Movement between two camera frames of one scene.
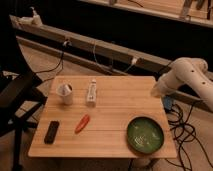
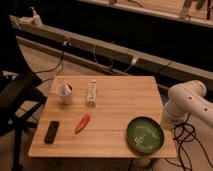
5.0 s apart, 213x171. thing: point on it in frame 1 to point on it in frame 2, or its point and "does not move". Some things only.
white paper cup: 66,92 does not move
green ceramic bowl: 145,135 does not move
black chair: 19,97 does not move
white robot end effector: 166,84 to 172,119
